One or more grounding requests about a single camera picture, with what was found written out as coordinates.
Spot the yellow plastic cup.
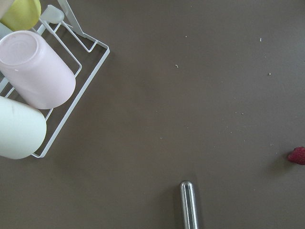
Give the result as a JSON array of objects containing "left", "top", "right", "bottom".
[{"left": 0, "top": 0, "right": 41, "bottom": 31}]

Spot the pink plastic cup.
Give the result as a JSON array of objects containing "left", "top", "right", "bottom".
[{"left": 0, "top": 31, "right": 76, "bottom": 109}]

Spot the red strawberry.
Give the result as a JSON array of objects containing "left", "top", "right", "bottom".
[{"left": 287, "top": 146, "right": 305, "bottom": 165}]

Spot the white plastic cup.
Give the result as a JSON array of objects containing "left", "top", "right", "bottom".
[{"left": 0, "top": 97, "right": 47, "bottom": 159}]

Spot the steel muddler rod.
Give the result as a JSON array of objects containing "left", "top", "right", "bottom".
[{"left": 180, "top": 180, "right": 199, "bottom": 229}]

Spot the white wire cup rack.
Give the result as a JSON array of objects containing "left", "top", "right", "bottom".
[{"left": 0, "top": 0, "right": 110, "bottom": 158}]

